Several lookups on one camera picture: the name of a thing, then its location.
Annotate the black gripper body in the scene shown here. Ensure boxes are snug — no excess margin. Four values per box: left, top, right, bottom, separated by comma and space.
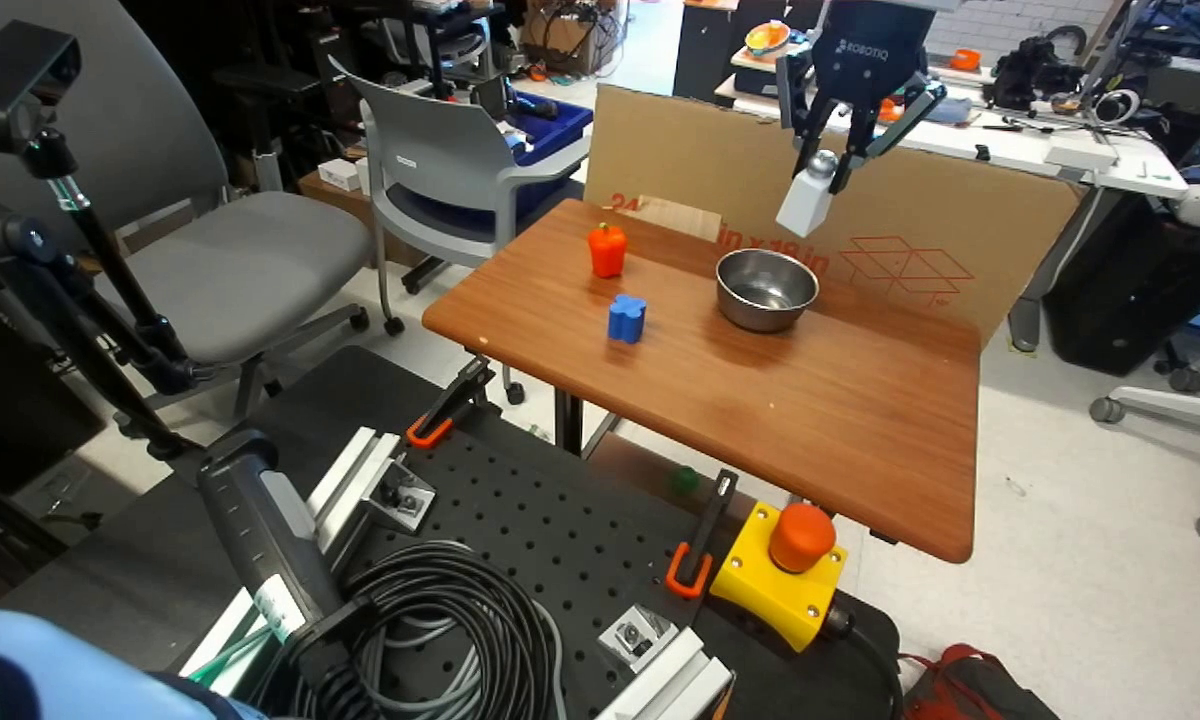
807, 0, 938, 107

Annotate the white salt shaker silver cap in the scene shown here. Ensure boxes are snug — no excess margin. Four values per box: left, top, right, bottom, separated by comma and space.
774, 143, 847, 244

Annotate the silver metal bowl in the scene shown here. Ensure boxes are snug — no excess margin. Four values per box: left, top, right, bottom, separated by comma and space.
711, 244, 825, 338

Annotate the brown cardboard sheet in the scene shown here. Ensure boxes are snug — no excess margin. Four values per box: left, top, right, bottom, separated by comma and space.
581, 81, 1087, 349

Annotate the white desk with clutter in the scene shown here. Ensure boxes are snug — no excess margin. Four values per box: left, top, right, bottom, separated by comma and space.
711, 51, 1191, 358

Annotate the orange toy pepper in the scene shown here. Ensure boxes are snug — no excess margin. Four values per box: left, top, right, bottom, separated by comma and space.
584, 221, 631, 285

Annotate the blue storage bin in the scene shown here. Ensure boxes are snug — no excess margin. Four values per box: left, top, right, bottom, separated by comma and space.
492, 90, 595, 168

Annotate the blue cube block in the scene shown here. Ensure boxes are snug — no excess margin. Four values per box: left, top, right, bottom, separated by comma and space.
606, 294, 653, 349

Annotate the black suitcase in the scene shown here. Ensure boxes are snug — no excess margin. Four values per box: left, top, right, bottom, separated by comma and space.
1042, 214, 1200, 381

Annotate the light grey plastic chair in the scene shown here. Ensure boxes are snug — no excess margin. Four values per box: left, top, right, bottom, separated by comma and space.
327, 51, 594, 339

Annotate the office chair wheeled base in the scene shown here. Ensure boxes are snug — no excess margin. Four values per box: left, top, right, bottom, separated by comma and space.
1086, 374, 1200, 547

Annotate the orange black bar clamp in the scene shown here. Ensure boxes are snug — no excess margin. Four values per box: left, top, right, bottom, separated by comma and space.
401, 358, 501, 457
659, 470, 745, 605

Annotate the yellow emergency stop button box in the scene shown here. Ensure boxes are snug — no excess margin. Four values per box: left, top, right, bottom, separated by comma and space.
706, 498, 853, 658

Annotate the black perforated breadboard base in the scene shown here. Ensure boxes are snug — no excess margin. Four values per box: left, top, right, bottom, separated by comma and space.
231, 397, 904, 720

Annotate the red black bag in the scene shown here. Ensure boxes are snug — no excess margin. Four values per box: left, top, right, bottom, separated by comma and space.
897, 640, 1065, 720

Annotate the grey fabric office chair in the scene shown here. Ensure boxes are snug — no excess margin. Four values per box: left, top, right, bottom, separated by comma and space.
0, 0, 375, 425

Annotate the aluminium extrusion rail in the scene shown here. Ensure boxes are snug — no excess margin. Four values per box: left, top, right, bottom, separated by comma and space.
594, 605, 735, 720
177, 425, 440, 684

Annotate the coiled black cable bundle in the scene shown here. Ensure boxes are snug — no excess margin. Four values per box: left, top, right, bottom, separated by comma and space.
287, 535, 572, 720

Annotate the black camera on tripod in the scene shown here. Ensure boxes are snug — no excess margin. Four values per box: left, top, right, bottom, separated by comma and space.
0, 17, 201, 464

